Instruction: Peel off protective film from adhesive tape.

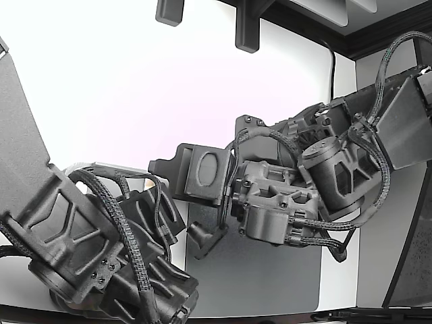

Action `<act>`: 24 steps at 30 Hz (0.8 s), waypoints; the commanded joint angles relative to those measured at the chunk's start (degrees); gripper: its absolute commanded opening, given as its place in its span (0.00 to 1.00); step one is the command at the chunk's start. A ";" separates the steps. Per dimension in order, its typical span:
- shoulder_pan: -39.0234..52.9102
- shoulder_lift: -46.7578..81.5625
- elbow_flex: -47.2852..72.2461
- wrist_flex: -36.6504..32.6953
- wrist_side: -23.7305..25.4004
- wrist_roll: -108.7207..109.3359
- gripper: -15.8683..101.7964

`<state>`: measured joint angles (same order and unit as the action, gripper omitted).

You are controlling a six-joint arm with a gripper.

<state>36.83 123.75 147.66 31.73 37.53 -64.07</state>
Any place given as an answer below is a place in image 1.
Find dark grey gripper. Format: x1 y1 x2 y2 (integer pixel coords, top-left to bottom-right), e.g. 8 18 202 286
148 143 321 246

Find grey rectangular mat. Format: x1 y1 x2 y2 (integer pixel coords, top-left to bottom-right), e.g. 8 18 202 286
184 198 322 313

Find long braided base cable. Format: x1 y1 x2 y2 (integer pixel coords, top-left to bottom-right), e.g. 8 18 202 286
65 168 159 324

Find braided wrist cable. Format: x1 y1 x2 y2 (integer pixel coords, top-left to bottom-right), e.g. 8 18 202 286
224 130 301 163

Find braided gripper motor cable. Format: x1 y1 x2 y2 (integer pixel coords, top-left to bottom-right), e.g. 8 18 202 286
286 117 394 264

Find long black bracket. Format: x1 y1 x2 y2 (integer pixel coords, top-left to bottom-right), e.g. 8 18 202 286
234 0 261 54

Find short black bracket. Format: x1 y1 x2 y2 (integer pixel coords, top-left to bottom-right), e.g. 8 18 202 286
155 0 186 27

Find thin black hanging cable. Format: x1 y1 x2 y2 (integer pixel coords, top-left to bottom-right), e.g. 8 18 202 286
319 37 338 102

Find black frame beam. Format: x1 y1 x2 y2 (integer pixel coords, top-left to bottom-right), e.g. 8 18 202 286
215 0 432 61

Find braided forearm loop cable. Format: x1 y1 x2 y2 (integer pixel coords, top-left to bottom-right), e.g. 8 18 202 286
367 30 431 122

